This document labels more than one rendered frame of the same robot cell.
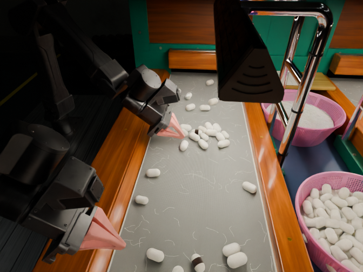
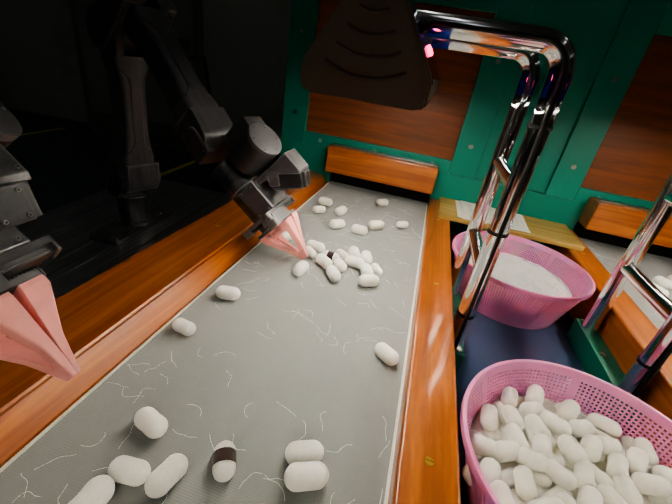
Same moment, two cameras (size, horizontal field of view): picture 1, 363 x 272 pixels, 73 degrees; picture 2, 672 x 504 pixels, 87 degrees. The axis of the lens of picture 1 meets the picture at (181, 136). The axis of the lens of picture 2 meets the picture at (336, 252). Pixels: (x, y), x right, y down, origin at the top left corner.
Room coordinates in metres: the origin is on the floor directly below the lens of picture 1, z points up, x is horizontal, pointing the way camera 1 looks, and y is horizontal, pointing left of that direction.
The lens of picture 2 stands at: (0.04, -0.11, 1.06)
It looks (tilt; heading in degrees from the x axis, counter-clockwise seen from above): 28 degrees down; 6
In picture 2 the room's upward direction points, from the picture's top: 10 degrees clockwise
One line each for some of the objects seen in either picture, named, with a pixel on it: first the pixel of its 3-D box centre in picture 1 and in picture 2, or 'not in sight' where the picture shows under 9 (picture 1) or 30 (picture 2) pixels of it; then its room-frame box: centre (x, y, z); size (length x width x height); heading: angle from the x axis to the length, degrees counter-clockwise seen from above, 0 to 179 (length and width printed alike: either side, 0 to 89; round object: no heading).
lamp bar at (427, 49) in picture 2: (234, 18); (412, 60); (0.58, -0.12, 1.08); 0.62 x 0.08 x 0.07; 175
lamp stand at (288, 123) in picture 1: (256, 94); (436, 201); (0.57, -0.19, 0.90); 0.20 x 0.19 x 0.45; 175
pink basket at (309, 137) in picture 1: (297, 118); (511, 279); (0.72, -0.41, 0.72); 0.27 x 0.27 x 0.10
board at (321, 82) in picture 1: (286, 79); (504, 221); (0.94, -0.43, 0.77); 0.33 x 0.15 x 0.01; 85
